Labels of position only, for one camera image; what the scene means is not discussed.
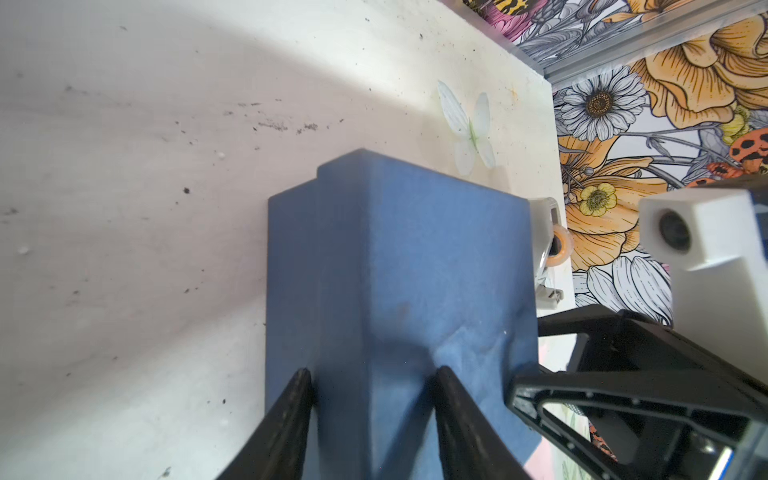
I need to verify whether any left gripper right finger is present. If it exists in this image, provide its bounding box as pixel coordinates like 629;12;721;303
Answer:
433;366;529;480

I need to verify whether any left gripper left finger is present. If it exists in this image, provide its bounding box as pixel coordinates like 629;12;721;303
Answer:
218;368;314;480

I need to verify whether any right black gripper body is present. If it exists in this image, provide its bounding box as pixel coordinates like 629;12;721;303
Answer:
587;336;767;479

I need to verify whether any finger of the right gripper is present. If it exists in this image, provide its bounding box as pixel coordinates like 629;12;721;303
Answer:
506;369;767;479
538;305;678;372

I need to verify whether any navy blue gift box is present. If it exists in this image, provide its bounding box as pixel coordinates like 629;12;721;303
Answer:
265;150;541;479

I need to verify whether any pink wrapping paper sheet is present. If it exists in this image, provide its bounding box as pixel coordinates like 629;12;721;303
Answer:
524;335;581;479

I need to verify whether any white tape dispenser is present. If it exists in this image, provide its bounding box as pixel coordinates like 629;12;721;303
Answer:
529;197;573;310

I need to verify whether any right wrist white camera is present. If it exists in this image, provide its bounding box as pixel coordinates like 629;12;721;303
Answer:
639;185;767;382

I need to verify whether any right aluminium corner post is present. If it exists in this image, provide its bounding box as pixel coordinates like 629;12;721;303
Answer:
543;0;767;89

